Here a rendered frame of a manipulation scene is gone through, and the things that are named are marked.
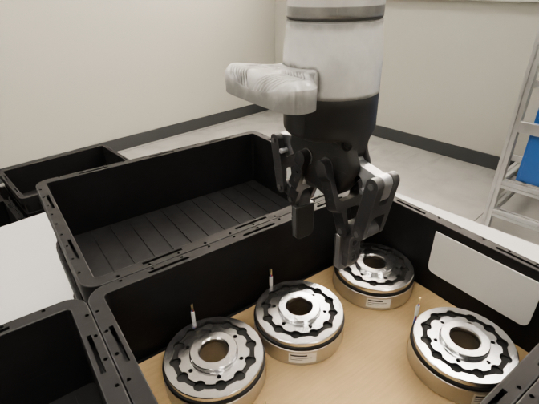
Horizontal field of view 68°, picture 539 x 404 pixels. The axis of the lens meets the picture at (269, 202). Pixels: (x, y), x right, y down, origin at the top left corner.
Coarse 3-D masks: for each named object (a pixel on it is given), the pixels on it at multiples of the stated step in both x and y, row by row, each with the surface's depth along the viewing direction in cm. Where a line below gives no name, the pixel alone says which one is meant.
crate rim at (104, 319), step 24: (288, 216) 50; (432, 216) 50; (240, 240) 46; (480, 240) 45; (168, 264) 42; (528, 264) 41; (120, 288) 39; (96, 312) 36; (120, 336) 33; (120, 360) 31; (528, 360) 31; (144, 384) 29; (504, 384) 29; (528, 384) 29
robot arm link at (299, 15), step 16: (288, 0) 27; (304, 0) 26; (320, 0) 25; (336, 0) 25; (352, 0) 25; (368, 0) 25; (384, 0) 27; (288, 16) 28; (304, 16) 26; (320, 16) 26; (336, 16) 26; (352, 16) 26; (368, 16) 26
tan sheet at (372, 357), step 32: (416, 288) 53; (352, 320) 48; (384, 320) 48; (352, 352) 44; (384, 352) 44; (160, 384) 41; (288, 384) 40; (320, 384) 40; (352, 384) 40; (384, 384) 40; (416, 384) 40
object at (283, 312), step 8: (288, 296) 47; (296, 296) 47; (304, 296) 46; (312, 296) 46; (280, 304) 45; (288, 304) 46; (312, 304) 45; (280, 312) 44; (288, 312) 44; (312, 312) 44; (320, 312) 45; (288, 320) 44; (296, 320) 43; (304, 320) 43; (312, 320) 44
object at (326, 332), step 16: (272, 288) 48; (288, 288) 49; (304, 288) 49; (320, 288) 48; (256, 304) 46; (272, 304) 46; (320, 304) 46; (336, 304) 46; (256, 320) 45; (272, 320) 44; (320, 320) 44; (336, 320) 44; (272, 336) 42; (288, 336) 42; (304, 336) 42; (320, 336) 42
